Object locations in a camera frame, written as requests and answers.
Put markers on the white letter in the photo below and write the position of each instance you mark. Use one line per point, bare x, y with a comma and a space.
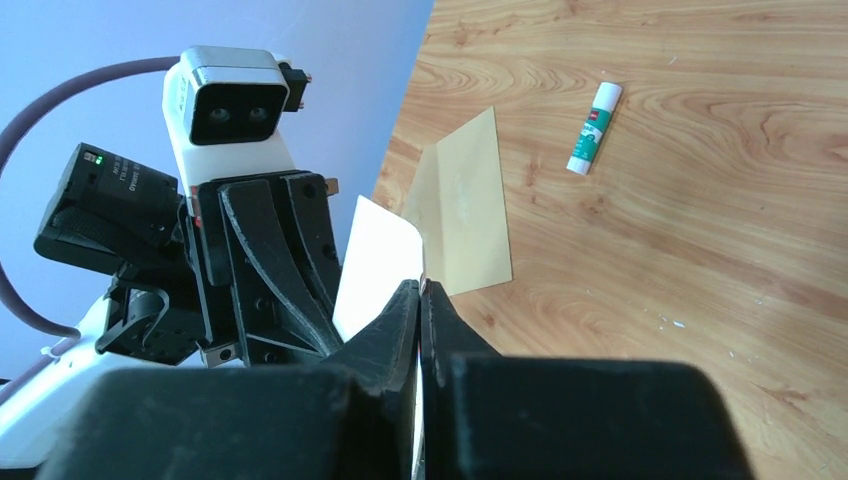
383, 250

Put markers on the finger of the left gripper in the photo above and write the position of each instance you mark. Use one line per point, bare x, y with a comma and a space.
277, 314
310, 209

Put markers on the brown paper envelope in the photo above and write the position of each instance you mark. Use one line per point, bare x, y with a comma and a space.
457, 203

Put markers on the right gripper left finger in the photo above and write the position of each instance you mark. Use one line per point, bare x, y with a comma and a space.
348, 417

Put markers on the green white glue stick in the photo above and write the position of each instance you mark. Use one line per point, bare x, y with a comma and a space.
594, 128

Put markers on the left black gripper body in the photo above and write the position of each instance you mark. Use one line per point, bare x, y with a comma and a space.
210, 258

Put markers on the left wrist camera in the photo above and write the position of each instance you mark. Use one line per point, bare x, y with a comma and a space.
222, 107

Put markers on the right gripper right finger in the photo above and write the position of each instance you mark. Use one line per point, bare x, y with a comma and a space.
490, 416

